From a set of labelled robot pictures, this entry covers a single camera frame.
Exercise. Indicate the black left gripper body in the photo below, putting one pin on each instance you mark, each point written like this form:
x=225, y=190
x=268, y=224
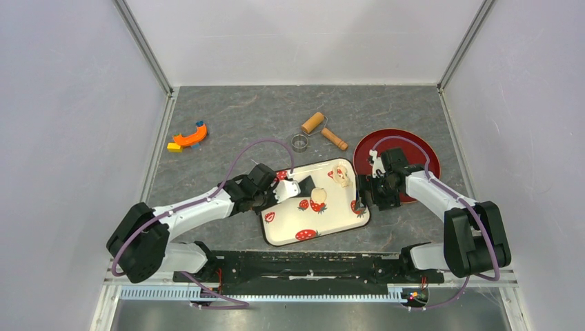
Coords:
x=264, y=199

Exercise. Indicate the beige dough piece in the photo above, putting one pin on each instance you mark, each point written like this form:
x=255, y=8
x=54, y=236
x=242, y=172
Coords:
x=318, y=195

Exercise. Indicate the metal scraper with wooden handle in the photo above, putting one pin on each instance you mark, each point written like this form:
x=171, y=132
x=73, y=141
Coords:
x=306, y=186

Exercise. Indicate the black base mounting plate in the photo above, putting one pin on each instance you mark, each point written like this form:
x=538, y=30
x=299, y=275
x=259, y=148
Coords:
x=274, y=272

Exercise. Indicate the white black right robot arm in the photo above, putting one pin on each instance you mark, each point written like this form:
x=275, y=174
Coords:
x=475, y=240

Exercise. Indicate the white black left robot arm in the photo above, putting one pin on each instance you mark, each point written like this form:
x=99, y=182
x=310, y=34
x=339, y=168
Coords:
x=143, y=242

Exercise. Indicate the white strawberry print tray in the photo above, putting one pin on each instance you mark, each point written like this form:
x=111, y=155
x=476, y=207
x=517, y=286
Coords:
x=300, y=219

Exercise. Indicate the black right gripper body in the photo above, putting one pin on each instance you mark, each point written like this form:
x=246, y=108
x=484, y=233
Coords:
x=381, y=192

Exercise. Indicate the light blue slotted cable duct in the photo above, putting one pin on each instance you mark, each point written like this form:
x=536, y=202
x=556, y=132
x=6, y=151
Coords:
x=194, y=293

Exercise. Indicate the dark red round plate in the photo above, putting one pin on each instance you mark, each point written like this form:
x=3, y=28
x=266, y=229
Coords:
x=413, y=154

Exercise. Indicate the orange curved toy block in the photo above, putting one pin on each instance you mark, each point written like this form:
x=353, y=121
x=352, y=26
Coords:
x=186, y=141

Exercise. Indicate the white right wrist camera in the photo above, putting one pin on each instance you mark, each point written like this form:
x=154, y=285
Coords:
x=376, y=163

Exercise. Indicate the yellow toy block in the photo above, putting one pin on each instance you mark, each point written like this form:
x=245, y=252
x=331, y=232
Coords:
x=175, y=148

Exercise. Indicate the wooden dough roller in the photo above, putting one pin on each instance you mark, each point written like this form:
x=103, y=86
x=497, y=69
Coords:
x=317, y=123

